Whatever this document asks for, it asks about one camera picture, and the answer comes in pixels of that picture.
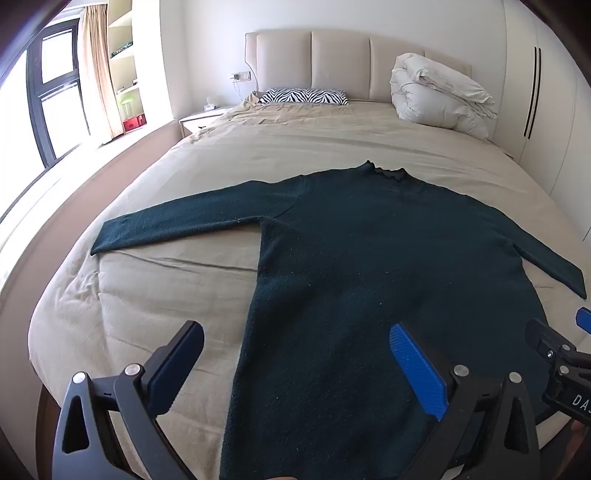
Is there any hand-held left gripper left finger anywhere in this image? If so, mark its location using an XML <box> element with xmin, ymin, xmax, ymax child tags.
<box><xmin>52</xmin><ymin>320</ymin><xmax>205</xmax><ymax>480</ymax></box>

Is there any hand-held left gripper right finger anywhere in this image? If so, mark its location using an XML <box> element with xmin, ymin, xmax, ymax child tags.
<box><xmin>389</xmin><ymin>323</ymin><xmax>541</xmax><ymax>480</ymax></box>

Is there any dark teal knit sweater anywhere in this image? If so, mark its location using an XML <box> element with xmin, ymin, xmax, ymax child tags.
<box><xmin>90</xmin><ymin>160</ymin><xmax>587</xmax><ymax>480</ymax></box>

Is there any bed with beige sheet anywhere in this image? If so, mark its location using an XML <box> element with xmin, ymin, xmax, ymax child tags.
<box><xmin>28</xmin><ymin>97</ymin><xmax>591</xmax><ymax>480</ymax></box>

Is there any white wardrobe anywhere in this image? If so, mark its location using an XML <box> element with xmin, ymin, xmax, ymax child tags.
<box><xmin>502</xmin><ymin>0</ymin><xmax>591</xmax><ymax>217</ymax></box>

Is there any white nightstand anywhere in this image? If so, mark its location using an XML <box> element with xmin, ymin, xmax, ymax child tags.
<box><xmin>179</xmin><ymin>107</ymin><xmax>227</xmax><ymax>138</ymax></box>

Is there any green container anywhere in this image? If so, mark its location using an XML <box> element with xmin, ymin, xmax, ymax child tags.
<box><xmin>119</xmin><ymin>90</ymin><xmax>140</xmax><ymax>119</ymax></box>

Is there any white folded duvet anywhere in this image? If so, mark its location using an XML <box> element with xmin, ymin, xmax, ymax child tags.
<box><xmin>389</xmin><ymin>52</ymin><xmax>499</xmax><ymax>141</ymax></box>

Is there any zebra print pillow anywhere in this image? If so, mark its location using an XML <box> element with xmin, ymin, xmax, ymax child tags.
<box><xmin>257</xmin><ymin>88</ymin><xmax>350</xmax><ymax>107</ymax></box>

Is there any black framed window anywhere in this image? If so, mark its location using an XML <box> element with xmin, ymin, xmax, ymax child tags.
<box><xmin>25</xmin><ymin>28</ymin><xmax>93</xmax><ymax>171</ymax></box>

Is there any beige curtain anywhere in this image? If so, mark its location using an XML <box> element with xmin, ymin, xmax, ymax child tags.
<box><xmin>78</xmin><ymin>4</ymin><xmax>125</xmax><ymax>141</ymax></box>

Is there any beige padded headboard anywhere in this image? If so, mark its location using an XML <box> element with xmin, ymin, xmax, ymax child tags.
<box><xmin>245</xmin><ymin>30</ymin><xmax>472</xmax><ymax>104</ymax></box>

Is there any white wall shelf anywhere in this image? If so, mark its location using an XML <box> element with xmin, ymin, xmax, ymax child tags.
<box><xmin>106</xmin><ymin>0</ymin><xmax>149</xmax><ymax>136</ymax></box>

